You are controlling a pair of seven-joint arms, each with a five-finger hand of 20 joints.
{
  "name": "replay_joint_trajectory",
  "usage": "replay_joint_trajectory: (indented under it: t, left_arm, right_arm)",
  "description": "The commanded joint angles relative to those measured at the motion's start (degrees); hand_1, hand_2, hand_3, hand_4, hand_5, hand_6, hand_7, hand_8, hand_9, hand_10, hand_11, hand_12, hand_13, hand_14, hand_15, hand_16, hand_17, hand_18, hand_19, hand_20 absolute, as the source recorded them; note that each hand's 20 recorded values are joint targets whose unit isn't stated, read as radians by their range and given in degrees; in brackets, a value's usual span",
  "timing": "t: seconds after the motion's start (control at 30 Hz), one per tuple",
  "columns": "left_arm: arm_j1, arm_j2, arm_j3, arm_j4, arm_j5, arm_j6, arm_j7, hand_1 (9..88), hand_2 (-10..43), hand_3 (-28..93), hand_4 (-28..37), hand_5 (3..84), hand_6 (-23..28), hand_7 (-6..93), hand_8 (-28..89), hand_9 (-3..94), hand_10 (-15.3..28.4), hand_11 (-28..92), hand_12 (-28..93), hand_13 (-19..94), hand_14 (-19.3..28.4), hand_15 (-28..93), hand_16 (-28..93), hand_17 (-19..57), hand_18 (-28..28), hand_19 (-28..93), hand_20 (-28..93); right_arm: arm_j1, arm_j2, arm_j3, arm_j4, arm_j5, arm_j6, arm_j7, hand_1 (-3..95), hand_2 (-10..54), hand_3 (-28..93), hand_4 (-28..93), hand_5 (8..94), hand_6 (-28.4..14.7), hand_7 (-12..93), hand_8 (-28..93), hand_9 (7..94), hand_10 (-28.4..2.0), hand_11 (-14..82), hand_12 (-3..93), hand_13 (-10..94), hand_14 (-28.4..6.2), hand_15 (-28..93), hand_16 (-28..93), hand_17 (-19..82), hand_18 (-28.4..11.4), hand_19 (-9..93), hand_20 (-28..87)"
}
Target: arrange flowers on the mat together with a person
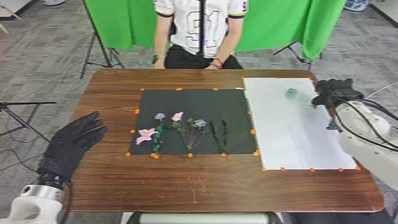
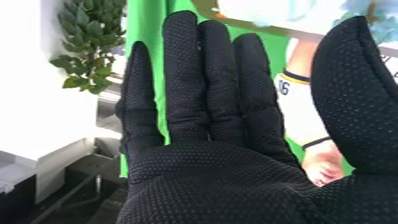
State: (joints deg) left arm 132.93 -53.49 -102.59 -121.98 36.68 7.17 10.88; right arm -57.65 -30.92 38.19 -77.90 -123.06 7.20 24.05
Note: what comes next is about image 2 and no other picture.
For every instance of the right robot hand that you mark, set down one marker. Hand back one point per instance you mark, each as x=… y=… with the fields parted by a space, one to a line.
x=224 y=186

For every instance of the person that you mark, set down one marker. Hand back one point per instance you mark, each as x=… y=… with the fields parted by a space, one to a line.
x=295 y=110

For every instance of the green plant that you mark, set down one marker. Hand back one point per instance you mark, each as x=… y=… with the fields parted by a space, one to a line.
x=89 y=36

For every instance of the white sheet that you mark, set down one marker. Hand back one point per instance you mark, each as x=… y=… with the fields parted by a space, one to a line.
x=240 y=6

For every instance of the blue flower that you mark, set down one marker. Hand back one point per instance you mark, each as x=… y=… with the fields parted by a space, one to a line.
x=359 y=6

